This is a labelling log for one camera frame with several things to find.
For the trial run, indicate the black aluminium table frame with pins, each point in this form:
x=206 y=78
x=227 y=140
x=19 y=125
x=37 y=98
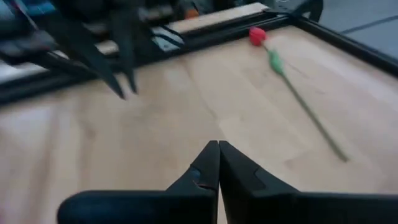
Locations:
x=342 y=45

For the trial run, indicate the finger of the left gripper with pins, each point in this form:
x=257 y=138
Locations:
x=84 y=46
x=127 y=40

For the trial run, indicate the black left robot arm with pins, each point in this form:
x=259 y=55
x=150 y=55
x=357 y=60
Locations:
x=25 y=43

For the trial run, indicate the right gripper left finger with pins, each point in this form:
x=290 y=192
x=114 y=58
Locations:
x=171 y=208

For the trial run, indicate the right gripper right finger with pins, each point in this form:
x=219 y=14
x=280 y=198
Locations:
x=280 y=208

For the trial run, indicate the red artificial tulip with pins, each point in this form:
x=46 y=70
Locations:
x=257 y=36

